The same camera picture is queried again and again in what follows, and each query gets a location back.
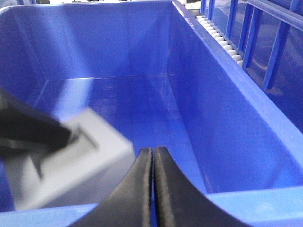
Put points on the white roller track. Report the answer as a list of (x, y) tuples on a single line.
[(220, 40)]

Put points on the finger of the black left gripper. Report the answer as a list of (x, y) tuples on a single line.
[(24, 129)]

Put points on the blue stacked bin lower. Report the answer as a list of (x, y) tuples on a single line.
[(268, 37)]

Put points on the gray square hollow base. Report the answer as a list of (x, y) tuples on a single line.
[(85, 171)]

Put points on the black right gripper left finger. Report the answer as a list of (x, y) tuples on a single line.
[(129, 204)]

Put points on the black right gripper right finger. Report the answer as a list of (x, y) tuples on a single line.
[(179, 203)]

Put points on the blue target bin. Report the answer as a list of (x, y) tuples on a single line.
[(152, 71)]

